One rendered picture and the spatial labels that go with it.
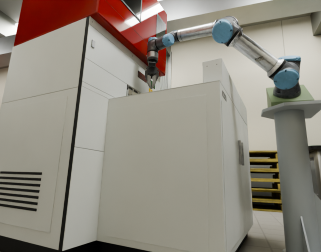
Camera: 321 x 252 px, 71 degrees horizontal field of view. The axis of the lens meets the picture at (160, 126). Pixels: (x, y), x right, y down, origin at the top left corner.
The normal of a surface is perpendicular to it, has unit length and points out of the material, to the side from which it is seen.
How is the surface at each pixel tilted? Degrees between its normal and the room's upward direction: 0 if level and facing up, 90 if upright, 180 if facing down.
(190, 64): 90
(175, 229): 90
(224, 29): 126
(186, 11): 90
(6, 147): 90
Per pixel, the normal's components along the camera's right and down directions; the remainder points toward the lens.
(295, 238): -0.79, -0.16
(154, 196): -0.46, -0.22
